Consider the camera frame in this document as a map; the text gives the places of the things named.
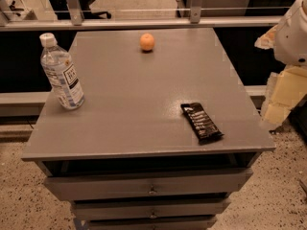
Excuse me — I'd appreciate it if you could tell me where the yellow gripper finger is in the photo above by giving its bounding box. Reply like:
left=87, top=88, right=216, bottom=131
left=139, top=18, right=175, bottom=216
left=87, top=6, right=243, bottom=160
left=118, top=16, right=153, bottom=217
left=254, top=26, right=277, bottom=50
left=263, top=65, right=307, bottom=125

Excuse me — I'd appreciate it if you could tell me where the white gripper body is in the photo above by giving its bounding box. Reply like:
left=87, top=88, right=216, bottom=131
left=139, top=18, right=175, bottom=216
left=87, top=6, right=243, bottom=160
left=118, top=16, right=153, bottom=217
left=274, top=0, right=307, bottom=66

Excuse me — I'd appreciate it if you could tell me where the clear plastic water bottle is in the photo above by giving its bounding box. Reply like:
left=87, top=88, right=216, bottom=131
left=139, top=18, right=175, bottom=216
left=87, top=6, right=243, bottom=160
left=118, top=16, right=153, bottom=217
left=39, top=33, right=84, bottom=109

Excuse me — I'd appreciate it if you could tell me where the black snack bar wrapper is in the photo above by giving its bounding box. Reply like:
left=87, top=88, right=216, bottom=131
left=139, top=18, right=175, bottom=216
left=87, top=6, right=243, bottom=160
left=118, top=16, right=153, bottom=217
left=180, top=103, right=223, bottom=143

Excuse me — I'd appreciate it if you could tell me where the orange fruit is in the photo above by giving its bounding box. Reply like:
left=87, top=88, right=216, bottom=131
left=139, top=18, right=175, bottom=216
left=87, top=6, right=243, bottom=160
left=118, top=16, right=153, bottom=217
left=140, top=34, right=154, bottom=51

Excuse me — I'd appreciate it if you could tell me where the grey drawer cabinet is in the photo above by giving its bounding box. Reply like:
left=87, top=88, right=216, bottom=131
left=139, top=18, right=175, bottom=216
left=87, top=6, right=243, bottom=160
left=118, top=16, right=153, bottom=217
left=21, top=27, right=276, bottom=230

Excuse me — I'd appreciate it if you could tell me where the middle grey drawer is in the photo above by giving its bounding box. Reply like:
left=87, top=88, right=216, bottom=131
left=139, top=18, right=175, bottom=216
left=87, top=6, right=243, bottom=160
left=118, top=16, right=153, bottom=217
left=73, top=197, right=230, bottom=220

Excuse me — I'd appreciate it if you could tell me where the grey drawer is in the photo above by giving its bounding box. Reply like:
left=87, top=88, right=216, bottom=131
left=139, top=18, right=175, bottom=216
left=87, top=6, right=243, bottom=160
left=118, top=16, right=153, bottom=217
left=88, top=216, right=216, bottom=230
left=73, top=197, right=230, bottom=220
left=44, top=168, right=252, bottom=200

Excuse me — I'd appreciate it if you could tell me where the bottom grey drawer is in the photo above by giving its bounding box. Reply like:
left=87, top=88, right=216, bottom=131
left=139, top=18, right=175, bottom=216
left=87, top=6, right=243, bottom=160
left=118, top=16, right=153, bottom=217
left=88, top=216, right=216, bottom=230

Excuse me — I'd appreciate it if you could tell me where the top grey drawer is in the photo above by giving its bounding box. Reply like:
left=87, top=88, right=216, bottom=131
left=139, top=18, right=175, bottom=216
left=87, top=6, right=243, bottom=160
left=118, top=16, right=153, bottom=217
left=44, top=168, right=252, bottom=200

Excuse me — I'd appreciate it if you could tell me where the metal railing frame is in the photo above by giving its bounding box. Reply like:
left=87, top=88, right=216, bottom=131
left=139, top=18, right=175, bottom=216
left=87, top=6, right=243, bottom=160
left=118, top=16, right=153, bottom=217
left=1, top=0, right=294, bottom=32

